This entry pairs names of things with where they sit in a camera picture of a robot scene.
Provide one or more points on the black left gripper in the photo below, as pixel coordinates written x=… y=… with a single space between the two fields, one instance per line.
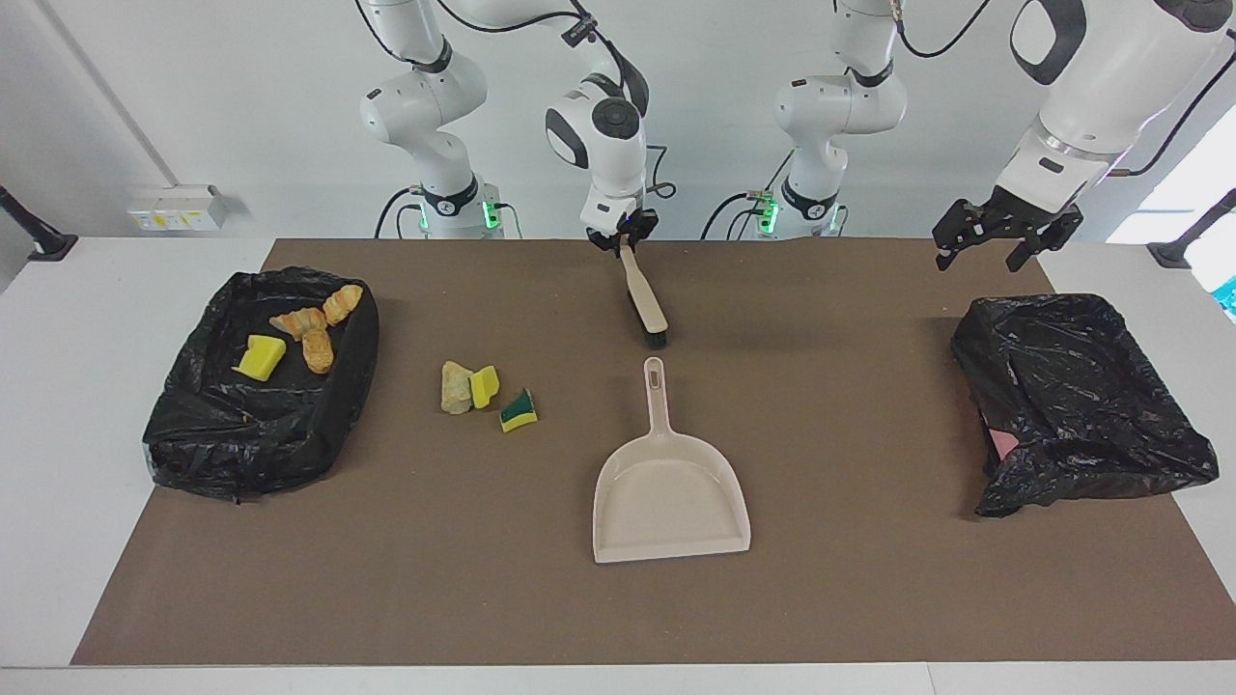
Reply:
x=1019 y=217

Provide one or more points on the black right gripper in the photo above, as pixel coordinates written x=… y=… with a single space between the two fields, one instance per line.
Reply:
x=623 y=230

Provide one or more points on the beige hand brush black bristles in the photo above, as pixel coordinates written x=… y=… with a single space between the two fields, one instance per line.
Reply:
x=645 y=299

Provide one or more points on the green backed yellow sponge piece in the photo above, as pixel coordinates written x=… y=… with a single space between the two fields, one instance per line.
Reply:
x=519 y=413

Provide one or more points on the pale crust toy bread piece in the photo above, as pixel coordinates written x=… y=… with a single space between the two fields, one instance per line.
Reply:
x=456 y=388

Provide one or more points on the beige plastic dustpan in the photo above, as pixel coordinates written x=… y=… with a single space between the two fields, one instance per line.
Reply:
x=666 y=502

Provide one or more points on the striped toy bread slice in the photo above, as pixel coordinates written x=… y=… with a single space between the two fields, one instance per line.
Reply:
x=343 y=303
x=299 y=321

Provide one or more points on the orange oval toy bun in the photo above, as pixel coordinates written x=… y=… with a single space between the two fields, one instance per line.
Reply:
x=318 y=353

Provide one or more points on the notched yellow sponge piece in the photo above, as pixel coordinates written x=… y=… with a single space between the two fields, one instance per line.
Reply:
x=259 y=358

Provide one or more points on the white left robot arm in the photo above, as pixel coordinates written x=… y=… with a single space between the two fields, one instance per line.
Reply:
x=1110 y=68

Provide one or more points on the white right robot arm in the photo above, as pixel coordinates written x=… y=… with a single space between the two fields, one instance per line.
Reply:
x=608 y=154

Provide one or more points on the black bag lined pink bin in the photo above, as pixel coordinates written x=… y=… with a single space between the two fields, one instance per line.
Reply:
x=1072 y=386

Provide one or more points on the black clamp stand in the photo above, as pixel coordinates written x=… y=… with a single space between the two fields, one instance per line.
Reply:
x=48 y=246
x=1173 y=256

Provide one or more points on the teal object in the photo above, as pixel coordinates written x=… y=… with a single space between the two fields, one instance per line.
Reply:
x=1229 y=294

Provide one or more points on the brown table mat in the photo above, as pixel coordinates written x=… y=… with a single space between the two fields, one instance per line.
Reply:
x=821 y=598

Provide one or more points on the white wall socket box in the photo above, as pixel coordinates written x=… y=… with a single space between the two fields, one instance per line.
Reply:
x=174 y=208

